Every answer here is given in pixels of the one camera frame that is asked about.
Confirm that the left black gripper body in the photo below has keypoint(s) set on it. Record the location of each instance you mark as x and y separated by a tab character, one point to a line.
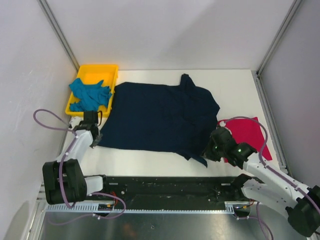
97	139

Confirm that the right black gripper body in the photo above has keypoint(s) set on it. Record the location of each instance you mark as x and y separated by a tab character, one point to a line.
215	153

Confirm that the navy blue t-shirt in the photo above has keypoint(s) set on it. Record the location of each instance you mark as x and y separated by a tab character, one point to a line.
161	118

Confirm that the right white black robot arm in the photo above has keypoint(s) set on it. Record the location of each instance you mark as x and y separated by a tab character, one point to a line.
266	184

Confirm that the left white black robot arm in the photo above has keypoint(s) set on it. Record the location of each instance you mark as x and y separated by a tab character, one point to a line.
64	181

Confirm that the teal crumpled t-shirt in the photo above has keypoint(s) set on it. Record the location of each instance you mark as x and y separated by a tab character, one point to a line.
90	96

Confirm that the folded magenta t-shirt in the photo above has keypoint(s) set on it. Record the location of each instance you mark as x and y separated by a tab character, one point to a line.
245	131

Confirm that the yellow plastic bin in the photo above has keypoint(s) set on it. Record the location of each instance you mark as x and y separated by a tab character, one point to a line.
92	74

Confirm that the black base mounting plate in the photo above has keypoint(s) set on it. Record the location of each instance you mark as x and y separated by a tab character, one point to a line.
221	189

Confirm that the left aluminium frame post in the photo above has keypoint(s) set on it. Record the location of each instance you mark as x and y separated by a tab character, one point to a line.
49	14

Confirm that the aluminium frame post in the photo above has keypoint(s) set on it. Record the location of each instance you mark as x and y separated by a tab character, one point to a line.
288	19
49	14

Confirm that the right aluminium frame post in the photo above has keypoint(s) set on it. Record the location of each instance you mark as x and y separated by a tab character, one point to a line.
288	19

